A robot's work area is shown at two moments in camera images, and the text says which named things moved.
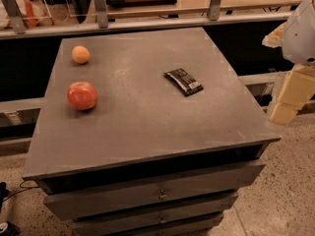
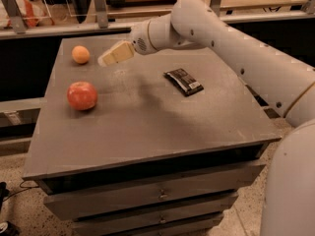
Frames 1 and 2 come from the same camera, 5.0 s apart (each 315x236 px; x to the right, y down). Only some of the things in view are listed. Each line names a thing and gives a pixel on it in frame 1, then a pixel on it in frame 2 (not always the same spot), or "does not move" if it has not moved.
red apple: x=82 y=95 does not move
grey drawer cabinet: x=146 y=134 does not move
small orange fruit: x=80 y=54 does not move
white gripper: x=300 y=38 to x=139 y=38
